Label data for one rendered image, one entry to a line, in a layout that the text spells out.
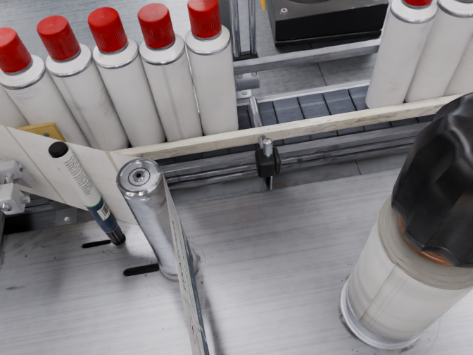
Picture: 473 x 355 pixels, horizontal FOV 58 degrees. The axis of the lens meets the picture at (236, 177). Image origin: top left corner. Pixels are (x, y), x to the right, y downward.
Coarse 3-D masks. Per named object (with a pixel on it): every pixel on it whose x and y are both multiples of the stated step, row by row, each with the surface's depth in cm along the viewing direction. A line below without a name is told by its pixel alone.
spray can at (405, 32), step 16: (400, 0) 48; (416, 0) 46; (432, 0) 47; (400, 16) 48; (416, 16) 47; (432, 16) 48; (384, 32) 52; (400, 32) 49; (416, 32) 49; (384, 48) 53; (400, 48) 51; (416, 48) 51; (384, 64) 54; (400, 64) 53; (416, 64) 54; (384, 80) 56; (400, 80) 55; (368, 96) 60; (384, 96) 58; (400, 96) 58
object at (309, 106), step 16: (304, 96) 64; (320, 96) 64; (336, 96) 64; (352, 96) 63; (240, 112) 63; (272, 112) 63; (288, 112) 62; (304, 112) 62; (320, 112) 62; (336, 112) 62; (240, 128) 61; (352, 128) 60; (368, 128) 60; (384, 128) 60; (256, 144) 60; (272, 144) 59; (288, 144) 61; (160, 160) 59; (176, 160) 59; (192, 160) 59
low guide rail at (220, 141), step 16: (448, 96) 58; (352, 112) 57; (368, 112) 57; (384, 112) 57; (400, 112) 57; (416, 112) 58; (432, 112) 58; (256, 128) 57; (272, 128) 56; (288, 128) 56; (304, 128) 57; (320, 128) 57; (336, 128) 58; (160, 144) 56; (176, 144) 56; (192, 144) 56; (208, 144) 56; (224, 144) 57; (240, 144) 57
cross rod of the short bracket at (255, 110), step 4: (252, 100) 60; (256, 100) 60; (252, 104) 60; (256, 104) 60; (252, 108) 59; (256, 108) 59; (252, 112) 59; (256, 112) 59; (252, 116) 59; (256, 116) 58; (260, 116) 59; (256, 120) 58; (260, 120) 58; (256, 124) 58; (260, 124) 58; (260, 136) 56; (264, 136) 56; (260, 140) 56; (260, 144) 56; (260, 148) 56
